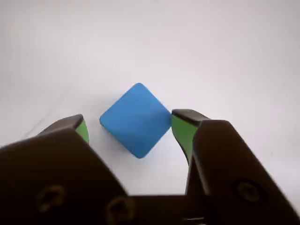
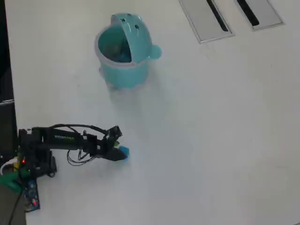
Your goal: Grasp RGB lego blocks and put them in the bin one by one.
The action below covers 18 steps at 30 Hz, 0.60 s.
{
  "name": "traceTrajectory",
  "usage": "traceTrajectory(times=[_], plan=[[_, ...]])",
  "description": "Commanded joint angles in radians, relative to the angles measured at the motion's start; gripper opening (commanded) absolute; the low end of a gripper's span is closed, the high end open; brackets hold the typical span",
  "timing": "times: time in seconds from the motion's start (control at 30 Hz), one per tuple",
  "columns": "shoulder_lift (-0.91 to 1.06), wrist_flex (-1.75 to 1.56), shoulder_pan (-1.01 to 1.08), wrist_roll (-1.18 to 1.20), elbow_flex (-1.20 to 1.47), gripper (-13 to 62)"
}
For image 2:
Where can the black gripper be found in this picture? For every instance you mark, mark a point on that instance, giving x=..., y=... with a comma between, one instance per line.
x=105, y=146

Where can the blue cube block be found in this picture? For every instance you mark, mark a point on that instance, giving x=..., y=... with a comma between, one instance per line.
x=124, y=151

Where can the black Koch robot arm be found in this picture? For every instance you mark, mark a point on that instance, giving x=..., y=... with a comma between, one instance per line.
x=58, y=140

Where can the teal animal-shaped bin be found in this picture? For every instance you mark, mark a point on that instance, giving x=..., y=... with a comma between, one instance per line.
x=124, y=72

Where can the blue circuit board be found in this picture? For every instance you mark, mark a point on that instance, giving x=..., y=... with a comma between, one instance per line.
x=32, y=194

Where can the yellow connector block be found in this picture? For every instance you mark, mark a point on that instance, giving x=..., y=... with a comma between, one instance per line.
x=16, y=164

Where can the black flat screen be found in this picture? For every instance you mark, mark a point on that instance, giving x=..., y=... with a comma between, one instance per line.
x=8, y=131

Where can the green table clamp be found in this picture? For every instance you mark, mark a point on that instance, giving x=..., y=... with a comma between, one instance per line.
x=10, y=180

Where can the small wrist camera board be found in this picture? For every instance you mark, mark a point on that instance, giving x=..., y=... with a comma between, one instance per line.
x=114, y=132

